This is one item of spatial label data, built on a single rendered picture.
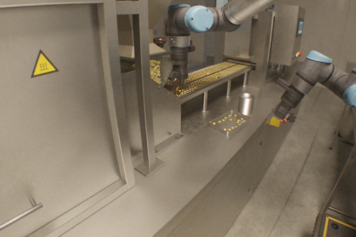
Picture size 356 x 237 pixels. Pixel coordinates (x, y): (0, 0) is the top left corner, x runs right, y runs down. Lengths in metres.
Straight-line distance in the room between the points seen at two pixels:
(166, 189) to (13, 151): 0.42
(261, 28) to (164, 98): 0.95
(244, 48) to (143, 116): 1.03
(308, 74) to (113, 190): 0.78
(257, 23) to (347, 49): 3.60
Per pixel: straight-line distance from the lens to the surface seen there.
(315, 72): 0.87
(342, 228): 1.39
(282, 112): 0.90
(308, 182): 2.07
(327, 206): 1.68
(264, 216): 1.66
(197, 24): 0.71
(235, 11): 0.73
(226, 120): 1.02
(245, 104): 1.08
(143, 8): 0.53
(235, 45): 1.50
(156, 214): 0.59
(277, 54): 1.53
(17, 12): 0.43
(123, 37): 0.72
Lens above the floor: 1.27
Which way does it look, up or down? 24 degrees down
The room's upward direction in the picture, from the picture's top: straight up
